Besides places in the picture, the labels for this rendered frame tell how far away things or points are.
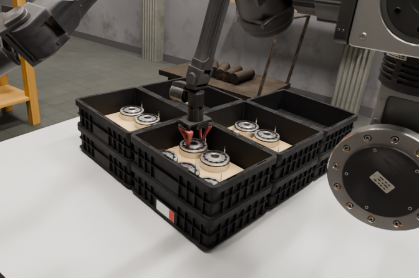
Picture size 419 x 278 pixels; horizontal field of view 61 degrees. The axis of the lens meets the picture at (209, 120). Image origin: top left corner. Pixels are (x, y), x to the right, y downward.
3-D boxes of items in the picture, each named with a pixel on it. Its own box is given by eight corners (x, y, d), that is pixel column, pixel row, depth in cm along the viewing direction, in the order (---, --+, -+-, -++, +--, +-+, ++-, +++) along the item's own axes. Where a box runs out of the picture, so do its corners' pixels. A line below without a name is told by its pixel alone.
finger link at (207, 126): (185, 141, 131) (185, 118, 127) (200, 136, 135) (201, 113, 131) (196, 148, 126) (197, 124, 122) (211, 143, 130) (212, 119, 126)
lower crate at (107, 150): (191, 165, 146) (192, 139, 142) (129, 191, 127) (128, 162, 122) (136, 131, 172) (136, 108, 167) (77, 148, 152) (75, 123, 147)
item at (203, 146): (212, 148, 129) (212, 146, 129) (190, 154, 123) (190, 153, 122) (196, 137, 136) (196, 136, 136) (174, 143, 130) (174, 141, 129)
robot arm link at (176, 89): (194, 73, 114) (209, 71, 121) (168, 67, 120) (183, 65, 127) (191, 109, 118) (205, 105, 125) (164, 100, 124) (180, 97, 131)
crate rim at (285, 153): (324, 137, 133) (325, 131, 132) (278, 162, 113) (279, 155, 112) (244, 105, 158) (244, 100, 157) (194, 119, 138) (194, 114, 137)
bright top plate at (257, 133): (284, 137, 142) (284, 136, 142) (269, 144, 135) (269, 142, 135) (264, 128, 149) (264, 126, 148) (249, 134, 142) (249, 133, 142)
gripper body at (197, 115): (178, 123, 125) (178, 104, 122) (201, 116, 131) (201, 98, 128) (189, 130, 121) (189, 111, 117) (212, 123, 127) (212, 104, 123)
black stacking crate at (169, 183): (273, 187, 117) (278, 157, 112) (209, 225, 97) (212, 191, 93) (192, 142, 142) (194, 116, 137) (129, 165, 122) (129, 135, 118)
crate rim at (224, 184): (278, 162, 113) (279, 155, 112) (212, 197, 93) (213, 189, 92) (194, 119, 138) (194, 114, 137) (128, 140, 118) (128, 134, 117)
